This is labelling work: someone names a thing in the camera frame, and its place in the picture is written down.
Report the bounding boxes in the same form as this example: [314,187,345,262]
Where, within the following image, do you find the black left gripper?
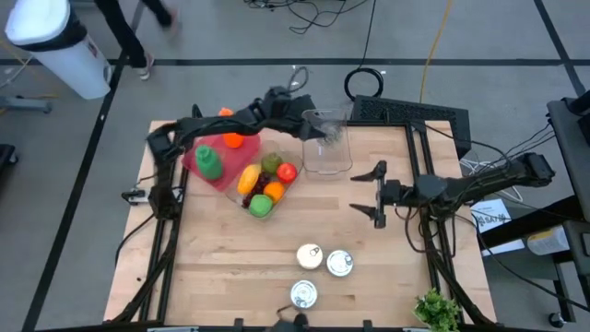
[276,108,345,148]

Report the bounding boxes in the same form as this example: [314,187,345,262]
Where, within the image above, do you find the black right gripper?
[348,160,419,231]

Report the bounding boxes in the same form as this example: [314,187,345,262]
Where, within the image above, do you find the clear plastic bin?
[301,108,354,177]
[224,139,305,221]

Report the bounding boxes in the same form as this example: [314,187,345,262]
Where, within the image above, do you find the red tomato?
[276,161,299,184]

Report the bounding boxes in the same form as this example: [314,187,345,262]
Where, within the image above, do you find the orange fruit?
[263,181,287,205]

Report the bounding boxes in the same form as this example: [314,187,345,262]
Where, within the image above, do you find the purple grape bunch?
[240,172,273,209]

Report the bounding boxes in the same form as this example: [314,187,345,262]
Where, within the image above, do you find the tuna can gold lid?
[295,243,325,271]

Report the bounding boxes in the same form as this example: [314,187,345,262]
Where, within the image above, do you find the yellow mango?
[236,163,263,196]

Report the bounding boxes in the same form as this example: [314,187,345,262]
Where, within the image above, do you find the orange squeeze bottle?
[218,106,246,150]

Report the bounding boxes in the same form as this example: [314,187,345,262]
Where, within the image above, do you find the green apple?
[248,194,275,219]

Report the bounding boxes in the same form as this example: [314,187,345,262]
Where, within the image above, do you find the green squeeze bottle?
[195,144,225,182]

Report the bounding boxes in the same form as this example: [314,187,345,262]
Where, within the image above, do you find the printed paper sheet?
[469,197,513,235]

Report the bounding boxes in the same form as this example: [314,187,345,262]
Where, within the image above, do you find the small green plant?
[413,288,462,332]

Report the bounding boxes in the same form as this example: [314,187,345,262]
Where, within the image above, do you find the white plastic container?
[526,224,572,257]

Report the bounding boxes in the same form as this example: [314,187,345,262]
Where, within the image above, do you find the black cart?
[478,89,590,324]

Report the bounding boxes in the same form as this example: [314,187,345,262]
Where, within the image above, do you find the person's legs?
[94,0,181,82]

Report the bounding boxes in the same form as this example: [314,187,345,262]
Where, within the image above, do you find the white trash bin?
[4,0,113,101]

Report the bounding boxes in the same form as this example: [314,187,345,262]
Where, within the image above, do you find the grey metal stand leg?
[0,94,53,115]

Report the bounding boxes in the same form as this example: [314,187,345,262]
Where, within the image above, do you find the black floor device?
[0,143,19,170]

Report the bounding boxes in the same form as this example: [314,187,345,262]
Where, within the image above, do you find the coiled black cable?
[343,0,385,102]

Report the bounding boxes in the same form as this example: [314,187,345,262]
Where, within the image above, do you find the black table frame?
[110,117,497,332]

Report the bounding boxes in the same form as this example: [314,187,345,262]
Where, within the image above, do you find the floor cable tangle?
[243,0,370,36]

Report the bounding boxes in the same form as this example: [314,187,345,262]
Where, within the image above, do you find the yellow cable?
[418,0,455,103]

